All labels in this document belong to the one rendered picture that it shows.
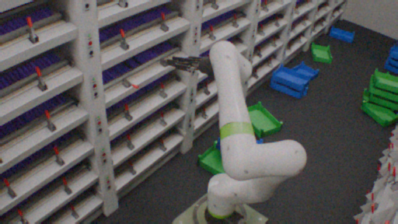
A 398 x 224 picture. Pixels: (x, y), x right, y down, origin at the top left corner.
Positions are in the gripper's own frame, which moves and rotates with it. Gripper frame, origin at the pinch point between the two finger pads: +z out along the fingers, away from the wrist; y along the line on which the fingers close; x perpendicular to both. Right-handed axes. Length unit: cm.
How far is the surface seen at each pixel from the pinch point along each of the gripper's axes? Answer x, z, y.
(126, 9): -29.9, 5.1, 18.0
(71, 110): 5, 20, 49
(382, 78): 81, -59, -199
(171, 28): -11.7, 11.8, -13.3
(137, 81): 7.7, 16.9, 11.0
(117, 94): 8.2, 16.2, 25.0
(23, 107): -9, 11, 72
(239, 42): 24, 27, -95
